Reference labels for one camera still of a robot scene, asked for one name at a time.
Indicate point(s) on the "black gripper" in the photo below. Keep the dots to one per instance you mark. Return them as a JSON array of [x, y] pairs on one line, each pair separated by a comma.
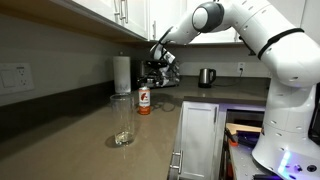
[[160, 72]]

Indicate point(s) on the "orange-capped drink bottle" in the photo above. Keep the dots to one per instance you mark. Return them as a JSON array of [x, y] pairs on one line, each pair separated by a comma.
[[144, 101]]

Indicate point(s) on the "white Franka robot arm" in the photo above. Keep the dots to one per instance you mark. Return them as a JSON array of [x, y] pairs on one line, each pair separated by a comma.
[[290, 56]]

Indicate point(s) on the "tall clear drinking glass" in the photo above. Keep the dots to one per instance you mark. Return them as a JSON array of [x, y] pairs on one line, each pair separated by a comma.
[[122, 120]]

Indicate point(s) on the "silver toaster oven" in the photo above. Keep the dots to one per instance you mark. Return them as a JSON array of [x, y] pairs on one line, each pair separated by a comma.
[[176, 80]]

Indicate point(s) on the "white paper towel roll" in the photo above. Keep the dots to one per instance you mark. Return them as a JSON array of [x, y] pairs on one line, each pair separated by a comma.
[[121, 73]]

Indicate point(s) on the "metal paper towel holder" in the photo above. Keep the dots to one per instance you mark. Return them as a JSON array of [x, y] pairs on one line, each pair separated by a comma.
[[121, 53]]

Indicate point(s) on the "steel electric kettle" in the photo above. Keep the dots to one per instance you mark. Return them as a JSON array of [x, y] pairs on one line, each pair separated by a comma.
[[206, 78]]

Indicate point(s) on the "grey lower cabinet run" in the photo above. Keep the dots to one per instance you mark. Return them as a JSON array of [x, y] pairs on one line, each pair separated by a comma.
[[175, 133]]

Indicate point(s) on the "white upper cabinets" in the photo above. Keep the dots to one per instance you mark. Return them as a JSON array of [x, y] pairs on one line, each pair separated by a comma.
[[136, 16]]

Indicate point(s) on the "white cabinet door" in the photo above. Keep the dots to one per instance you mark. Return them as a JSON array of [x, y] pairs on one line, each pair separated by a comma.
[[198, 140]]

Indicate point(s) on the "wooden board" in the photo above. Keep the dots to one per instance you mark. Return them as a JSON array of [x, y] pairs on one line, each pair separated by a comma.
[[243, 128]]

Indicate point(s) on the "white perforated robot table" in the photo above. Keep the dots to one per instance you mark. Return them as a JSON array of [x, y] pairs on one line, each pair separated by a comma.
[[243, 163]]

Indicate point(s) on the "white wall outlet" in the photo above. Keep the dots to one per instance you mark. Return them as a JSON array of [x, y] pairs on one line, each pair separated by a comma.
[[239, 64]]

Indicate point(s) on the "white switch outlet plate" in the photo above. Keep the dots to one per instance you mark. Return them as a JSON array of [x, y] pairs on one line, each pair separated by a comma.
[[15, 80]]

